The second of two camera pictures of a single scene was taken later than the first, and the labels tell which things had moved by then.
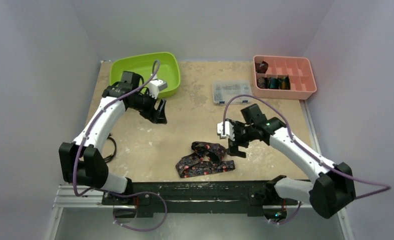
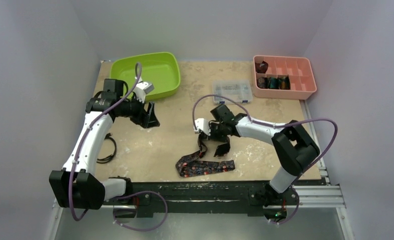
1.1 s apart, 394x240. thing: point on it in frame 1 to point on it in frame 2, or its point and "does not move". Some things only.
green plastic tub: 142,63 does not move
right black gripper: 238,138 to 219,133
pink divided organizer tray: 302,72 does not move
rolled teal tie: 274,83 does not move
